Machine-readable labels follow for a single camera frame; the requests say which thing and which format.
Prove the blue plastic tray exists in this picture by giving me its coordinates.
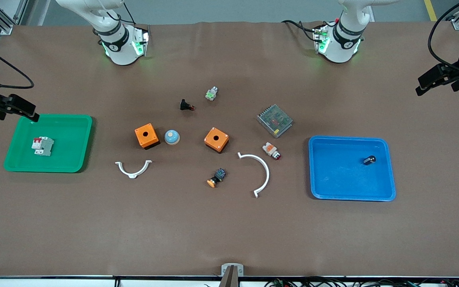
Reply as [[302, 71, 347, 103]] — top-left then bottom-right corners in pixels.
[[308, 136, 396, 202]]

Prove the black left arm gripper cable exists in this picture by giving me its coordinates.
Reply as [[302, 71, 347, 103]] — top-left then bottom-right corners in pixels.
[[428, 0, 459, 75]]

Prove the green plastic tray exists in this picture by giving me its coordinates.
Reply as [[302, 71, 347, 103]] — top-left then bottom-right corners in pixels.
[[4, 114, 93, 173]]

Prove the black right arm gripper cable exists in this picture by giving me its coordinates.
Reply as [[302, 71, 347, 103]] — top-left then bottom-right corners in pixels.
[[0, 38, 35, 89]]

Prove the black arm gripper cable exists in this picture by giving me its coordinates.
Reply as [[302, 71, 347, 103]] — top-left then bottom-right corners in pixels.
[[428, 0, 459, 75], [0, 38, 35, 89]]

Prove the black arm base cable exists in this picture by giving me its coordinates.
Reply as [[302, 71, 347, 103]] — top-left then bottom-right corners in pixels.
[[281, 19, 320, 42], [108, 0, 136, 25]]

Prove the black left arm base cable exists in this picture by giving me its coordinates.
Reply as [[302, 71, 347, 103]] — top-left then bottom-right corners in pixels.
[[281, 19, 320, 42]]

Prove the red indicator orange white body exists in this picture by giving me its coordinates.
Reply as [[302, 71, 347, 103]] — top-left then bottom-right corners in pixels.
[[262, 142, 282, 161]]

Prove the yellow head push button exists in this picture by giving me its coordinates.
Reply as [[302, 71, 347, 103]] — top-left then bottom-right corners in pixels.
[[207, 168, 227, 188]]

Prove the orange button enclosure box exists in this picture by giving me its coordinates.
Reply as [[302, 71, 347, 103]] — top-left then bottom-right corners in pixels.
[[135, 123, 160, 150], [204, 127, 230, 153]]

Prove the small white pipe clamp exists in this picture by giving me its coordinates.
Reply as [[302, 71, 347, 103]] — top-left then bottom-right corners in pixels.
[[115, 160, 153, 179]]

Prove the metal mesh power supply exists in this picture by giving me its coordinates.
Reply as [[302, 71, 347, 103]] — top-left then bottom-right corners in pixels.
[[257, 104, 294, 139]]

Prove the grey metal table bracket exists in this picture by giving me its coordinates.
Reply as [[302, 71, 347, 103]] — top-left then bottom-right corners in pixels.
[[218, 263, 244, 287]]

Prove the large white pipe clamp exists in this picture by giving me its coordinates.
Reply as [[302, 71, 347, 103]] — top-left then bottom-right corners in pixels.
[[237, 152, 270, 199]]

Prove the brown table mat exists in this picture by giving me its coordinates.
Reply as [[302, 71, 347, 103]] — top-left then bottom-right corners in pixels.
[[0, 21, 459, 278]]

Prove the white red circuit breaker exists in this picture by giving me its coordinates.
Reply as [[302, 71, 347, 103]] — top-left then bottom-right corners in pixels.
[[31, 136, 55, 156]]

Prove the black right arm base cable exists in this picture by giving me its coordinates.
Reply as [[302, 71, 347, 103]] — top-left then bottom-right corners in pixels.
[[108, 0, 136, 25]]

